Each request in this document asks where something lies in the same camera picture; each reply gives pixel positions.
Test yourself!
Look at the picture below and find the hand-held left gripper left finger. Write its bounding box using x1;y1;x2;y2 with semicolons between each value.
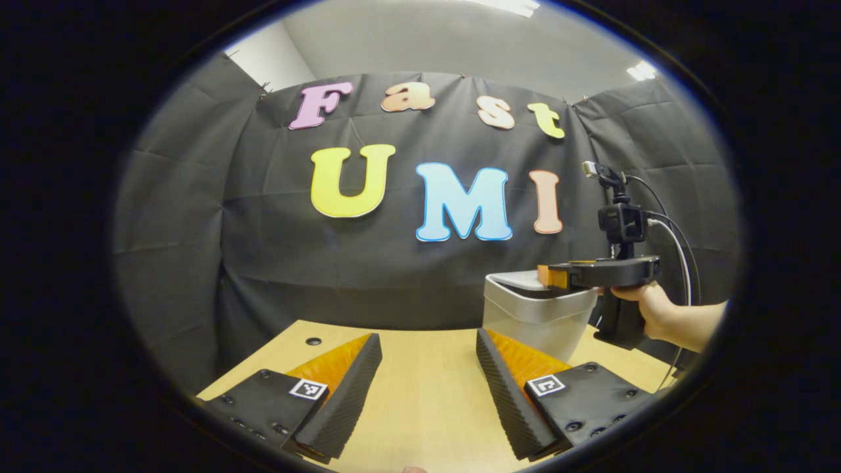
197;333;383;464

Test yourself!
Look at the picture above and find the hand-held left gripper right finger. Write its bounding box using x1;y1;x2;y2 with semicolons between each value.
476;328;661;461

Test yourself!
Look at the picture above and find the white desktop garbage bin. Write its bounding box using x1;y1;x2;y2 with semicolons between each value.
483;269;600;365

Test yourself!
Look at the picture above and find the wooden desktop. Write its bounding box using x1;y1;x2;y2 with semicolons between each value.
197;320;677;473

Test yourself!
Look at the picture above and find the black backdrop cloth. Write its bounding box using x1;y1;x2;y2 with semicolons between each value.
112;53;740;395

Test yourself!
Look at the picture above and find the long ceiling light panel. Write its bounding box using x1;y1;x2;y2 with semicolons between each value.
460;0;541;18

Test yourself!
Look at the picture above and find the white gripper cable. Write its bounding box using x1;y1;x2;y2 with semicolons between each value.
647;219;693;392

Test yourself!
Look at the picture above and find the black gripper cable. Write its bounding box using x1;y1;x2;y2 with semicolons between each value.
624;174;702;308

